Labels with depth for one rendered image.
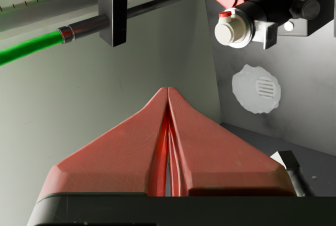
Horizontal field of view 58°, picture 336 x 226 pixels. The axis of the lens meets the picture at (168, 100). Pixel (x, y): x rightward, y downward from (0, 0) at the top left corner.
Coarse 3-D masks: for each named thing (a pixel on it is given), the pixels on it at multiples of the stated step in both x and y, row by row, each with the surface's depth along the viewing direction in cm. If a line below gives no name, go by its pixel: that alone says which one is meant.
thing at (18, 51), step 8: (56, 32) 32; (64, 32) 32; (32, 40) 31; (40, 40) 31; (48, 40) 32; (56, 40) 32; (64, 40) 33; (8, 48) 29; (16, 48) 30; (24, 48) 30; (32, 48) 31; (40, 48) 31; (0, 56) 29; (8, 56) 29; (16, 56) 30; (0, 64) 29
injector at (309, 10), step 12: (252, 0) 22; (264, 0) 22; (276, 0) 22; (288, 0) 23; (300, 0) 22; (312, 0) 21; (240, 12) 20; (252, 12) 20; (264, 12) 21; (276, 12) 22; (288, 12) 23; (300, 12) 22; (312, 12) 21; (252, 24) 20
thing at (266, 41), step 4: (272, 24) 19; (264, 28) 18; (268, 28) 18; (272, 28) 19; (264, 32) 19; (268, 32) 19; (272, 32) 19; (264, 36) 19; (268, 36) 19; (272, 36) 19; (264, 40) 19; (268, 40) 19; (272, 40) 19; (264, 44) 19; (268, 44) 19; (272, 44) 19; (264, 48) 19
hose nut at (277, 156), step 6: (288, 150) 22; (270, 156) 22; (276, 156) 22; (282, 156) 22; (288, 156) 22; (294, 156) 22; (282, 162) 21; (288, 162) 21; (294, 162) 21; (288, 168) 21; (294, 168) 21; (300, 168) 21
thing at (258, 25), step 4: (252, 20) 20; (256, 20) 20; (260, 20) 20; (256, 24) 20; (260, 24) 20; (264, 24) 19; (268, 24) 19; (276, 24) 19; (256, 28) 20; (260, 28) 20; (276, 28) 19; (256, 32) 20; (260, 32) 20; (276, 32) 19; (252, 36) 20; (256, 36) 20; (260, 36) 20; (276, 36) 19; (256, 40) 20; (260, 40) 20
